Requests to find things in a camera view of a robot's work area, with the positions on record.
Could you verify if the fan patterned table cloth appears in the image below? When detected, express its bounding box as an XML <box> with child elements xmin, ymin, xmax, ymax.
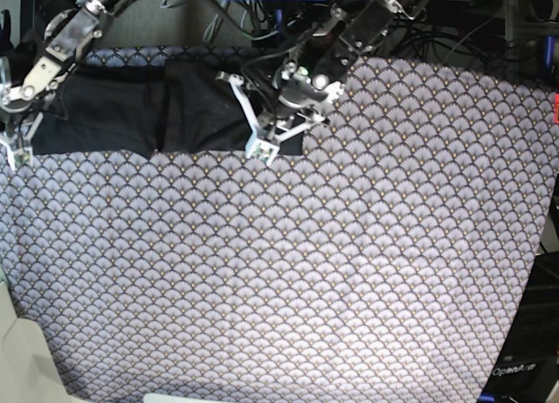
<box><xmin>1</xmin><ymin>58</ymin><xmax>558</xmax><ymax>402</ymax></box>

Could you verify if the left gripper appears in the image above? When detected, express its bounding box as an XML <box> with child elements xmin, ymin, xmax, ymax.
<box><xmin>217</xmin><ymin>70</ymin><xmax>343</xmax><ymax>163</ymax></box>

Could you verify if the red black table clamp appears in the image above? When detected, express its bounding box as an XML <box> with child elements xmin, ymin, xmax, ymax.
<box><xmin>274</xmin><ymin>52</ymin><xmax>285</xmax><ymax>64</ymax></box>

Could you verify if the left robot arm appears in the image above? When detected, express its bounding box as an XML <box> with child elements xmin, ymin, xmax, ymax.
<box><xmin>218</xmin><ymin>0</ymin><xmax>430</xmax><ymax>164</ymax></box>

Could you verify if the black cable bundle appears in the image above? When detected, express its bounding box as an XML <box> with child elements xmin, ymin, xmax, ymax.
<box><xmin>239</xmin><ymin>0</ymin><xmax>542</xmax><ymax>67</ymax></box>

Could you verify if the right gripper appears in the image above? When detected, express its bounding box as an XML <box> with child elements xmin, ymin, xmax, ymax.
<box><xmin>1</xmin><ymin>114</ymin><xmax>44</xmax><ymax>170</ymax></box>

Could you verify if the black T-shirt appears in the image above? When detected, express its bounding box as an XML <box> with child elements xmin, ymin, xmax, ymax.
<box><xmin>32</xmin><ymin>57</ymin><xmax>307</xmax><ymax>157</ymax></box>

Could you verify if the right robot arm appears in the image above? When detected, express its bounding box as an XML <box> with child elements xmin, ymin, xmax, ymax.
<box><xmin>1</xmin><ymin>0</ymin><xmax>138</xmax><ymax>170</ymax></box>

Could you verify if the black OpenArm box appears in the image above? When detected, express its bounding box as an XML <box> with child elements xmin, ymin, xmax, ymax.
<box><xmin>484</xmin><ymin>252</ymin><xmax>558</xmax><ymax>402</ymax></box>

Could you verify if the red clamp right edge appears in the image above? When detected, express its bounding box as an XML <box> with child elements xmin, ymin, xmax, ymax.
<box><xmin>554</xmin><ymin>93</ymin><xmax>559</xmax><ymax>124</ymax></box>

